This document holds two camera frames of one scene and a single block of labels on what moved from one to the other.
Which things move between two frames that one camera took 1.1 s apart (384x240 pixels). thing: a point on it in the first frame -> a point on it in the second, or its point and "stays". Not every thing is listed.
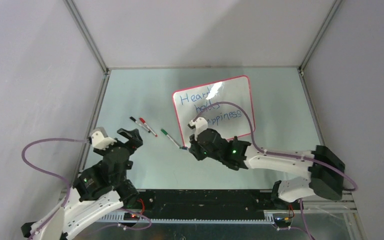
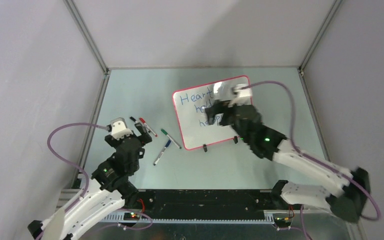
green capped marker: (169, 136) stays
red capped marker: (144, 122) stays
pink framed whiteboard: (227, 120) stays
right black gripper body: (200, 153) -> (229, 116)
